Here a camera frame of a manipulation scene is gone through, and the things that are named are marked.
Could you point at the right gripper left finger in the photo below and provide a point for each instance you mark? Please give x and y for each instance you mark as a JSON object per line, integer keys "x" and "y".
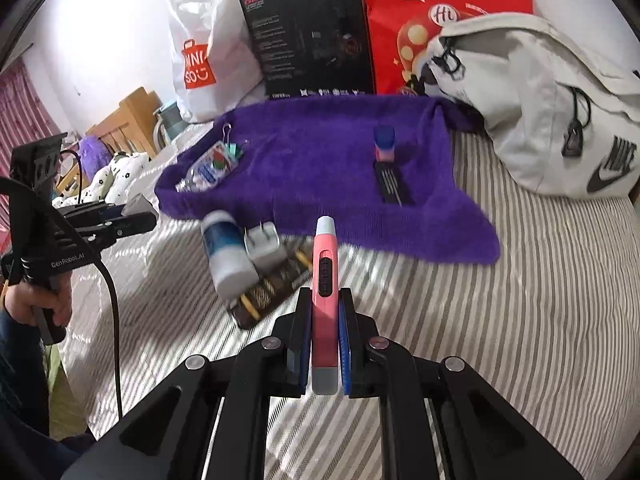
{"x": 299, "y": 343}

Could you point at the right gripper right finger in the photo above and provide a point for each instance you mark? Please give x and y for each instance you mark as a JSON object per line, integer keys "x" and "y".
{"x": 353, "y": 334}

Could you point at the pink white pen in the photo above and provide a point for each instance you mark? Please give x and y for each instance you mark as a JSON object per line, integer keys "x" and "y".
{"x": 324, "y": 345}

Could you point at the white blue cylinder bottle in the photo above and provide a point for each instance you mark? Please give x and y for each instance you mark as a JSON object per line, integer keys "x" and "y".
{"x": 230, "y": 267}

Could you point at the white tape roll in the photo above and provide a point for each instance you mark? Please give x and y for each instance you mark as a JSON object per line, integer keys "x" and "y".
{"x": 138, "y": 205}

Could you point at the black comb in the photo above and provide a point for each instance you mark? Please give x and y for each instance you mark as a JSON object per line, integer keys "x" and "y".
{"x": 391, "y": 185}

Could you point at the clear candy bottle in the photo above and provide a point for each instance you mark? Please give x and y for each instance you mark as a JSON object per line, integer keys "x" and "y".
{"x": 208, "y": 171}

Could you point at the teal binder clip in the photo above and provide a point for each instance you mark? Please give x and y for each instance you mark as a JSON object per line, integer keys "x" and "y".
{"x": 235, "y": 150}

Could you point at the blue pink small container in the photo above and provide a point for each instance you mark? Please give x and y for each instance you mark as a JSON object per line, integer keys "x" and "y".
{"x": 384, "y": 143}

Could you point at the person left hand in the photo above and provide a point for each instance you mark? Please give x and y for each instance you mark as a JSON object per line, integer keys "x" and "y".
{"x": 22, "y": 299}

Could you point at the black gold sachet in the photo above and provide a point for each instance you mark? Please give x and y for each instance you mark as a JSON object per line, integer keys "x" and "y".
{"x": 273, "y": 289}

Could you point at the white charger plug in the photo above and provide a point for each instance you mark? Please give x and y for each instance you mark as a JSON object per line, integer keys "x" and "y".
{"x": 264, "y": 247}

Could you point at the teal grey bin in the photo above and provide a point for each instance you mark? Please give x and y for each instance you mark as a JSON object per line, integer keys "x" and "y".
{"x": 169, "y": 124}

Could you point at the purple towel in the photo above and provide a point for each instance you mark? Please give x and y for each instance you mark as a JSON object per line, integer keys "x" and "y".
{"x": 313, "y": 157}

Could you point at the white Miniso shopping bag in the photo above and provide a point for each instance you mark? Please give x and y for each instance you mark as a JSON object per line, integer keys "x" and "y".
{"x": 214, "y": 66}

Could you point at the black Hecate headset box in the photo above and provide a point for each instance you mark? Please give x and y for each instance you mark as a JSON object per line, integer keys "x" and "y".
{"x": 310, "y": 47}

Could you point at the grey Nike backpack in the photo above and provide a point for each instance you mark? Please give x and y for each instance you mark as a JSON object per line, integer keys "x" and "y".
{"x": 562, "y": 119}

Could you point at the red paper bag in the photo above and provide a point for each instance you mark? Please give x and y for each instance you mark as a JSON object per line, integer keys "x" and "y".
{"x": 400, "y": 30}

